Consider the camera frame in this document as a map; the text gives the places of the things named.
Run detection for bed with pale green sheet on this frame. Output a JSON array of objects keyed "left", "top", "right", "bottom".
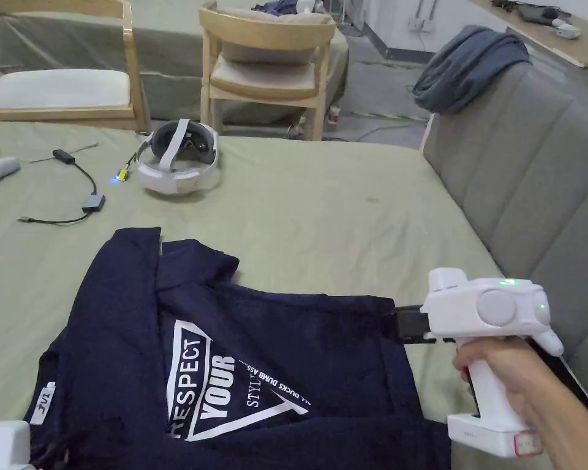
[{"left": 0, "top": 119, "right": 507, "bottom": 470}]

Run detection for grey padded headboard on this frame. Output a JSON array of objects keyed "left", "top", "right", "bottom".
[{"left": 420, "top": 61, "right": 588, "bottom": 392}]

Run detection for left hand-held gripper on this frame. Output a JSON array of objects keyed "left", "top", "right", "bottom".
[{"left": 0, "top": 421, "right": 33, "bottom": 470}]

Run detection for dark blue printed shirt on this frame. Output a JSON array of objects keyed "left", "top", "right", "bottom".
[{"left": 23, "top": 226, "right": 453, "bottom": 470}]

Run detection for white headset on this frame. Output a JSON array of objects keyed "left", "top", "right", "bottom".
[{"left": 135, "top": 119, "right": 223, "bottom": 199}]

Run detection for wooden table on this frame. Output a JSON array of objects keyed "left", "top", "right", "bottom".
[{"left": 475, "top": 0, "right": 588, "bottom": 69}]

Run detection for wooden chair with beige cushions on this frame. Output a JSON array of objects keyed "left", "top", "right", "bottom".
[{"left": 198, "top": 1, "right": 337, "bottom": 143}]

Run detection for grey bunched garment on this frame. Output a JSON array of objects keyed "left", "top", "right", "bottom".
[{"left": 413, "top": 24, "right": 533, "bottom": 116}]

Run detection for person's right hand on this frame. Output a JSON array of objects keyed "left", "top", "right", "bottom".
[{"left": 453, "top": 338, "right": 570, "bottom": 435}]

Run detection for wooden chair with white cushion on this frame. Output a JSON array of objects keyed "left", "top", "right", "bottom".
[{"left": 0, "top": 0, "right": 151, "bottom": 133}]

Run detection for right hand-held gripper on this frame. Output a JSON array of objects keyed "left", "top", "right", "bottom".
[{"left": 389, "top": 266, "right": 565, "bottom": 459}]

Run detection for person's right forearm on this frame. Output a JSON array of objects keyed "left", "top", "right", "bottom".
[{"left": 543, "top": 386, "right": 588, "bottom": 470}]

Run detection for black cable with adapters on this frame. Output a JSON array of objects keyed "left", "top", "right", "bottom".
[{"left": 18, "top": 149, "right": 107, "bottom": 226}]

